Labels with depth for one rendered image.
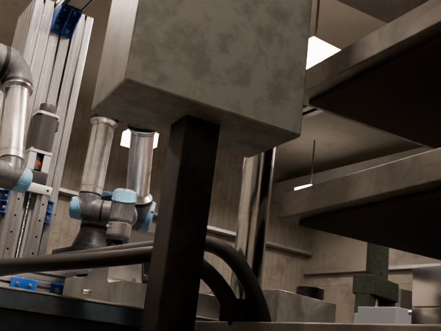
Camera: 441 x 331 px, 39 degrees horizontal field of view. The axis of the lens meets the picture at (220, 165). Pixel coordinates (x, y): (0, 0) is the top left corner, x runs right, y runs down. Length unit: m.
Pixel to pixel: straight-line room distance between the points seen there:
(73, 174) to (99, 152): 9.38
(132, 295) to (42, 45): 1.46
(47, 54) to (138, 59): 1.74
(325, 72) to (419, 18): 0.23
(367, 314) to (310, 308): 3.78
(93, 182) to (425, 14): 1.36
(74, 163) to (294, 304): 10.04
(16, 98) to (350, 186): 1.21
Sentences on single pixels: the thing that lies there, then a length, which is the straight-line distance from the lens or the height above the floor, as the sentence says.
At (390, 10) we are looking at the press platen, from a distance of 1.46.
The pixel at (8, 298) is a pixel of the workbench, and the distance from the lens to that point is 1.19.
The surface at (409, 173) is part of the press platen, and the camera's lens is 0.96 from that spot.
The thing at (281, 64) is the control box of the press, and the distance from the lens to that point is 1.02.
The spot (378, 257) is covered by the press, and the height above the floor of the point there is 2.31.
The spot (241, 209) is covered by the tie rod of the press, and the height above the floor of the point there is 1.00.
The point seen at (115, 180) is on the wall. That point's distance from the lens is 11.84.
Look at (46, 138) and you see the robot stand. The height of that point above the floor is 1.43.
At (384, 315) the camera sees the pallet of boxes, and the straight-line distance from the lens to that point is 5.40.
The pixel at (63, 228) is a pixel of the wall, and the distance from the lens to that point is 11.33.
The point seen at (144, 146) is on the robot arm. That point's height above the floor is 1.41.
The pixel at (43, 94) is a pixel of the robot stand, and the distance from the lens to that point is 2.57.
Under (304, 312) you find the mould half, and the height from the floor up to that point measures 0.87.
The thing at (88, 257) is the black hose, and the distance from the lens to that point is 1.19.
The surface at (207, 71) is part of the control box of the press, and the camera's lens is 0.94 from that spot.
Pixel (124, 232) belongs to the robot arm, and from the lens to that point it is 1.97.
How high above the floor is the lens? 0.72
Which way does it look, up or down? 17 degrees up
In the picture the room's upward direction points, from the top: 7 degrees clockwise
